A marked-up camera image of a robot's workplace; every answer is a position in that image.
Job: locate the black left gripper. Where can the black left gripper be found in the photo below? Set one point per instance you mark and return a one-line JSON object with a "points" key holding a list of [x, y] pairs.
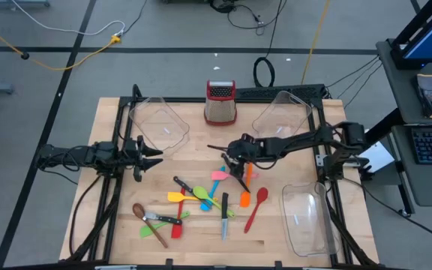
{"points": [[133, 157]]}

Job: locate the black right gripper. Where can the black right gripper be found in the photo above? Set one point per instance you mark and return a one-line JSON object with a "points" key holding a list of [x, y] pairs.
{"points": [[244, 150]]}

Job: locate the pink silicone spatula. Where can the pink silicone spatula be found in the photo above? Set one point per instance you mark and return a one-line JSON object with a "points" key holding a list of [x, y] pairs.
{"points": [[219, 175]]}

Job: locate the blue silicone spatula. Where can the blue silicone spatula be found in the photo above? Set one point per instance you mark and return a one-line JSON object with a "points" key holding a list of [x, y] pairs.
{"points": [[215, 185]]}

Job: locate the slim black knife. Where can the slim black knife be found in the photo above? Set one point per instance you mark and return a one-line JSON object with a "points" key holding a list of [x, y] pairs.
{"points": [[181, 183]]}

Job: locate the lime green spoon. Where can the lime green spoon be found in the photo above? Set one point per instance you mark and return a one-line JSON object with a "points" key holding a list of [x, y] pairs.
{"points": [[201, 192]]}

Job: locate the orange silicone spatula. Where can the orange silicone spatula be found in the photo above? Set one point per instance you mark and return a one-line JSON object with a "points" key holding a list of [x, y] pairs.
{"points": [[245, 198]]}

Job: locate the long steel-blade knife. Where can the long steel-blade knife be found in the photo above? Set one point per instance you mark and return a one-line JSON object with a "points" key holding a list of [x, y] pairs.
{"points": [[224, 204]]}

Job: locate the yellow silicone spatula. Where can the yellow silicone spatula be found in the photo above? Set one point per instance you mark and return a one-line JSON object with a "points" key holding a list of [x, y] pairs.
{"points": [[174, 197]]}

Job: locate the red silicone spoon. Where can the red silicone spoon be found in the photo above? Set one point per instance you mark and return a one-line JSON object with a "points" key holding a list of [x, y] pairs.
{"points": [[261, 195]]}

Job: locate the brown wooden spoon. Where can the brown wooden spoon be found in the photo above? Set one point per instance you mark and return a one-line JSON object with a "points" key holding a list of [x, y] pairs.
{"points": [[138, 210]]}

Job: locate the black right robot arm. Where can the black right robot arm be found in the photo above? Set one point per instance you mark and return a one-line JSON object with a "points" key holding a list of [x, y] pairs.
{"points": [[294, 141]]}

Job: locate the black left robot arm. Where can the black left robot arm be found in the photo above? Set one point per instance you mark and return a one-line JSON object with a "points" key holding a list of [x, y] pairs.
{"points": [[88, 155]]}

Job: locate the clear plastic bin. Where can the clear plastic bin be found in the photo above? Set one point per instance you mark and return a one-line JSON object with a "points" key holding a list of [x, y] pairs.
{"points": [[281, 118], [306, 221], [159, 123]]}

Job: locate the red steel box grater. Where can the red steel box grater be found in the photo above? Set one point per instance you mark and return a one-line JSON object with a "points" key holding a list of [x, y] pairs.
{"points": [[220, 108]]}

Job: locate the green silicone spatula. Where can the green silicone spatula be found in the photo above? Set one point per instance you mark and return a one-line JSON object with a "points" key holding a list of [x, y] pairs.
{"points": [[146, 231]]}

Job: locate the red silicone spatula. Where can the red silicone spatula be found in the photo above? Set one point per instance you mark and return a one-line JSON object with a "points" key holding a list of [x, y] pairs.
{"points": [[176, 231]]}

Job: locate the black perforated panel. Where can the black perforated panel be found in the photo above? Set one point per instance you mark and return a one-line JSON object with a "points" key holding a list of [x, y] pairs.
{"points": [[276, 92]]}

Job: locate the white paper sheet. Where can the white paper sheet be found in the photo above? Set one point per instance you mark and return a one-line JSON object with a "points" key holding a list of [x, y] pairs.
{"points": [[379, 157]]}

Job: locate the black round floor plug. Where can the black round floor plug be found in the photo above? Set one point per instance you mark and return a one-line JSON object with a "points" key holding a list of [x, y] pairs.
{"points": [[24, 56]]}

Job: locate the grey desk cart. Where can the grey desk cart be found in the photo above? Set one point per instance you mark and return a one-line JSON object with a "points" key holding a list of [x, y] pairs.
{"points": [[399, 93]]}

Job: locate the grey black work gloves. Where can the grey black work gloves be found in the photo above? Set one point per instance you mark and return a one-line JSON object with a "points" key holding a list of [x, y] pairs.
{"points": [[428, 93]]}

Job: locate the black aluminium table frame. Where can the black aluminium table frame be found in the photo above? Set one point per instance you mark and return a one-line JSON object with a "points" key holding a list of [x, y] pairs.
{"points": [[193, 99]]}

